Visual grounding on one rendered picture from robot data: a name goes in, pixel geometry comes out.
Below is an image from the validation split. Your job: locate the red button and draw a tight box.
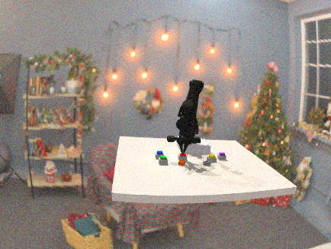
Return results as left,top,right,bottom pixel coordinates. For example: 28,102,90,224
178,153,187,161

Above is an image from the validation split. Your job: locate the purple button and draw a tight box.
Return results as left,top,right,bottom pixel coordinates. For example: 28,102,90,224
217,152,227,160

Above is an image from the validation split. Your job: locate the blue button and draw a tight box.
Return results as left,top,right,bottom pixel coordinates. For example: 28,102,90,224
155,151,164,159

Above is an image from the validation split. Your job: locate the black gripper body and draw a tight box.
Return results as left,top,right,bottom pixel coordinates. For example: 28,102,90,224
167,128,201,144

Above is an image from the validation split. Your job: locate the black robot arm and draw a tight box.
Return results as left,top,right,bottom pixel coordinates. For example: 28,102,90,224
176,79,204,144

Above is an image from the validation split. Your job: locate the green button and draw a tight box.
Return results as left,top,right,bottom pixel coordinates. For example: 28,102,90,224
158,156,169,165

